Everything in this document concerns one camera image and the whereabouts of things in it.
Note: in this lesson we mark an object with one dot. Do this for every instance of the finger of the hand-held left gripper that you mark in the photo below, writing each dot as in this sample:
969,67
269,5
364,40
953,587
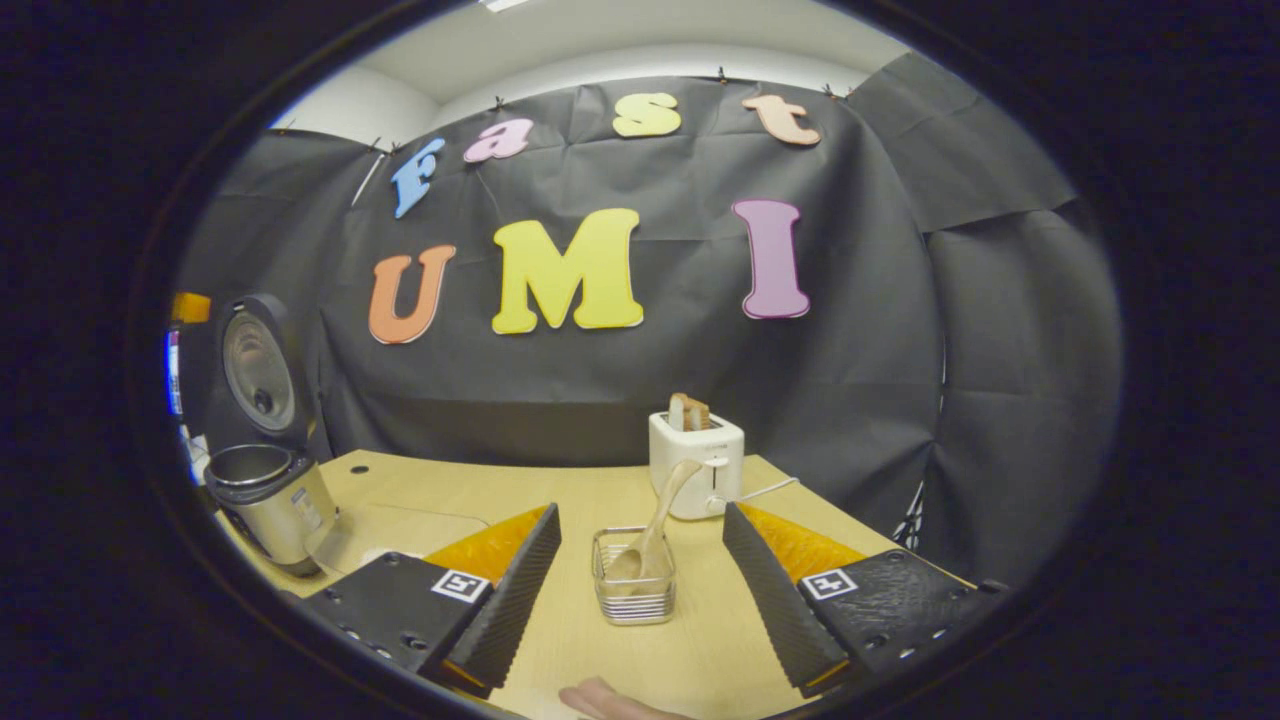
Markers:
190,308

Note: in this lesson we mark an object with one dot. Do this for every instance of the toast bread slice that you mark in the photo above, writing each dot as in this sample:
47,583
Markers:
678,412
700,415

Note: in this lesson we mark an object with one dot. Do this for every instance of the white ceiling light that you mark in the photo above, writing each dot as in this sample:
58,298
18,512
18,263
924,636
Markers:
505,4

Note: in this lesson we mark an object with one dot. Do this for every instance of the black backdrop cloth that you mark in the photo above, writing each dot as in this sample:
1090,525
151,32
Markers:
850,350

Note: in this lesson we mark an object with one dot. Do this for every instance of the clear plastic rice container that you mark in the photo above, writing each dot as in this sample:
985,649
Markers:
400,530

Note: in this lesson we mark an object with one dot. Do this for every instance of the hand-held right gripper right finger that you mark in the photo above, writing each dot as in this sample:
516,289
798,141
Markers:
775,620

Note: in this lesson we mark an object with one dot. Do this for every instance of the black steel rice cooker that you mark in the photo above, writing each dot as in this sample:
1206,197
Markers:
275,510

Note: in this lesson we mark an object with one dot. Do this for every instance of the wooden spoon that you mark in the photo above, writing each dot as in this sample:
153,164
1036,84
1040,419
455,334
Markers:
660,520

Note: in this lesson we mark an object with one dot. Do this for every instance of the white toaster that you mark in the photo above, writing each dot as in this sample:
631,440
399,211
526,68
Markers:
695,460

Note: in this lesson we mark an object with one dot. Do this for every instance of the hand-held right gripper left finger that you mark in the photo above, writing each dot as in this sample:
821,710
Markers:
515,610

